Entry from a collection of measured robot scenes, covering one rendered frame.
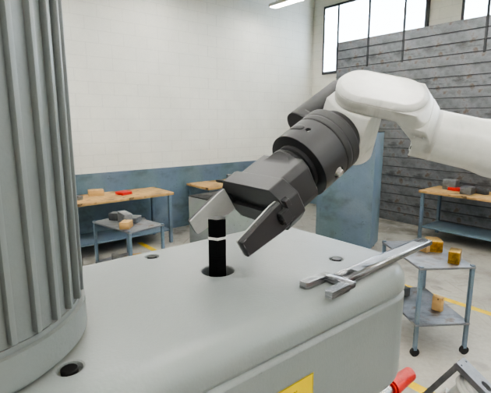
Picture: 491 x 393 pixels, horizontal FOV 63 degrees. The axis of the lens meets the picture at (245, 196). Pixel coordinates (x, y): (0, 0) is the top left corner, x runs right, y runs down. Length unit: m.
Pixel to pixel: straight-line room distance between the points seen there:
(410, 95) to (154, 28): 7.46
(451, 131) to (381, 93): 0.10
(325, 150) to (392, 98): 0.11
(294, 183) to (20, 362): 0.30
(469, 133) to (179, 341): 0.41
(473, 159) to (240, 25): 8.55
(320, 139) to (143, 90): 7.19
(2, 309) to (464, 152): 0.49
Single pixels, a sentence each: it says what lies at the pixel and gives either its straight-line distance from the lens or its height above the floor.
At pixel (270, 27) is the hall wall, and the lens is 9.55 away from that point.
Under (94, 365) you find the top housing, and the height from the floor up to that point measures 1.89.
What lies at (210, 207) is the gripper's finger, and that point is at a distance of 0.50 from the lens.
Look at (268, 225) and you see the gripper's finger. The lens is 0.41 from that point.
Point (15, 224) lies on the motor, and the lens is 0.28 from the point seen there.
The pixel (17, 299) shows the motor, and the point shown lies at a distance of 0.29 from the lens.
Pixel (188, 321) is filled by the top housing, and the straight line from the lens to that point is 0.36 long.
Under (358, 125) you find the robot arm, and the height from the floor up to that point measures 2.05.
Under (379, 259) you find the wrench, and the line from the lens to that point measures 0.50.
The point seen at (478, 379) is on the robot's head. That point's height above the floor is 1.69.
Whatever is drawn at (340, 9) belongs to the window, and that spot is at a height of 4.49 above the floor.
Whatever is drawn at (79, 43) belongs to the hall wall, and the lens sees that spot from 7.31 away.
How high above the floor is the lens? 2.05
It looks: 10 degrees down
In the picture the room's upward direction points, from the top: straight up
